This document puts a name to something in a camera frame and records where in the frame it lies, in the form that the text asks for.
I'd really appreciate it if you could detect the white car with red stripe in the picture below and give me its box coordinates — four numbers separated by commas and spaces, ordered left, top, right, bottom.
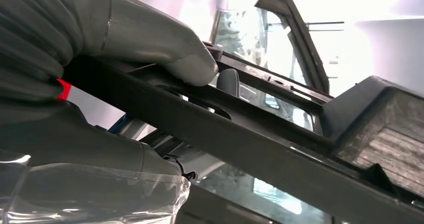
57, 0, 424, 224

